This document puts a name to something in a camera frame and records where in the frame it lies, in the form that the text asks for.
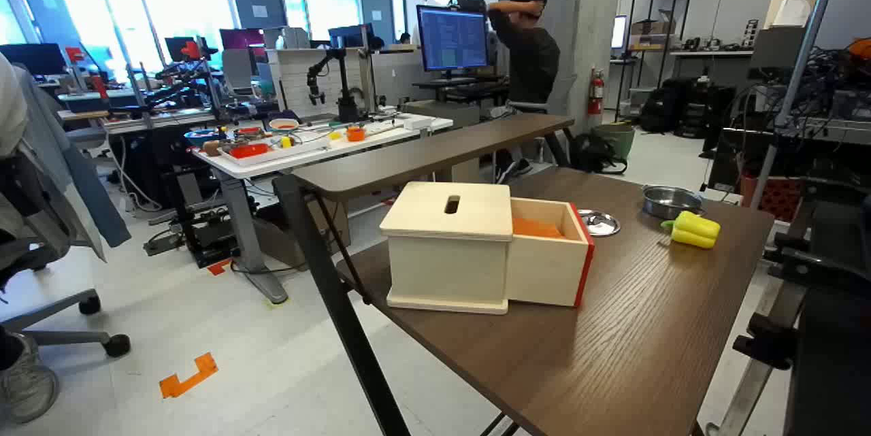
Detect black backpack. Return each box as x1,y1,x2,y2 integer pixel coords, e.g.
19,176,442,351
568,131,628,174

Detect grey office chair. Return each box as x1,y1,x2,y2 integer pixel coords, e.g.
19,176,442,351
0,144,131,358

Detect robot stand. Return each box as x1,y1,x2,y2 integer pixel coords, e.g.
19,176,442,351
708,178,871,436

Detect steel pot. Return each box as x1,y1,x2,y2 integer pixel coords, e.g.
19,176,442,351
642,184,705,220

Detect red fire extinguisher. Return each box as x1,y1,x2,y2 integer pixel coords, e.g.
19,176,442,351
588,67,605,116

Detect black and red machine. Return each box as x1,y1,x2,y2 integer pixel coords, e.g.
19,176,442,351
126,38,227,125

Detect window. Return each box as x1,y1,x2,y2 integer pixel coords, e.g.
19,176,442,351
0,0,407,73

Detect wooden drawer with red front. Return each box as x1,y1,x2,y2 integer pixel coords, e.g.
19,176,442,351
507,198,595,307

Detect white table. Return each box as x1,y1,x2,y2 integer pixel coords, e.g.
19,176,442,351
193,113,454,305

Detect green bin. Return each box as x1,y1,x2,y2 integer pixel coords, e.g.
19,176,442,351
591,122,635,159

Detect narrow brown table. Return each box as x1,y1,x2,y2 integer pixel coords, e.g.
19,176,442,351
272,113,576,436

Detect wooden box with slot lid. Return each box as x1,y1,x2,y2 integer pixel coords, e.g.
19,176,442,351
380,182,595,315

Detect heap of black bags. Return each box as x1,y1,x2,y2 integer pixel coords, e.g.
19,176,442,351
638,77,737,139

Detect black wire shelf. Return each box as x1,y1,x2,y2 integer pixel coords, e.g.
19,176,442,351
616,0,697,122

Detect silver pot lid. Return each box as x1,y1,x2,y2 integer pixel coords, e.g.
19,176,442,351
577,209,621,237

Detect heap of cables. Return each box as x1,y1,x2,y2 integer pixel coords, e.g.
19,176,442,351
783,38,871,125

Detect red crate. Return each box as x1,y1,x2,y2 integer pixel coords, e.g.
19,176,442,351
740,174,804,222

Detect yellow bell pepper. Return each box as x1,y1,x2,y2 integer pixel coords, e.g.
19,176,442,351
661,211,721,249

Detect computer monitor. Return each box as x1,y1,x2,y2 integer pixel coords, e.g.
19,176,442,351
416,5,489,73

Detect person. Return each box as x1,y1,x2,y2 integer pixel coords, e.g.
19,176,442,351
487,0,561,183
0,54,61,424

